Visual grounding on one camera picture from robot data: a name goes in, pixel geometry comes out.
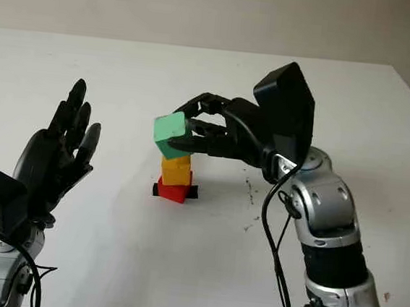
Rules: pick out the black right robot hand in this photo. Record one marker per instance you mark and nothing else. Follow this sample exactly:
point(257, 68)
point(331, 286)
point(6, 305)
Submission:
point(243, 128)

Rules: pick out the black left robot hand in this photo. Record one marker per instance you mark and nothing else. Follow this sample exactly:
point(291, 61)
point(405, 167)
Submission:
point(44, 163)

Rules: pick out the green cube block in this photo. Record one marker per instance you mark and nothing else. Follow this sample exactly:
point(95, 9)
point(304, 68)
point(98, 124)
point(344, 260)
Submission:
point(169, 132)

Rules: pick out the yellow cube block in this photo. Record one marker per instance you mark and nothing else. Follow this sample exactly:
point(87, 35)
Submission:
point(176, 170)

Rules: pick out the red cube block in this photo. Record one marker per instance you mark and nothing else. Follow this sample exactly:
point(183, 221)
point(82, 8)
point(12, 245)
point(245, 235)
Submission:
point(172, 193)

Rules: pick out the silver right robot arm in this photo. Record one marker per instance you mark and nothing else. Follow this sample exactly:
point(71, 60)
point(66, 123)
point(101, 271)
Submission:
point(333, 216)

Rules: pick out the black tape strip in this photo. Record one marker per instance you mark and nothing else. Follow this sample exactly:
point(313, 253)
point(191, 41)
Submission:
point(194, 192)

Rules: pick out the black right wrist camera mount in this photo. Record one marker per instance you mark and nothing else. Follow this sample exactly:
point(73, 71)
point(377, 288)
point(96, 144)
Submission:
point(289, 107)

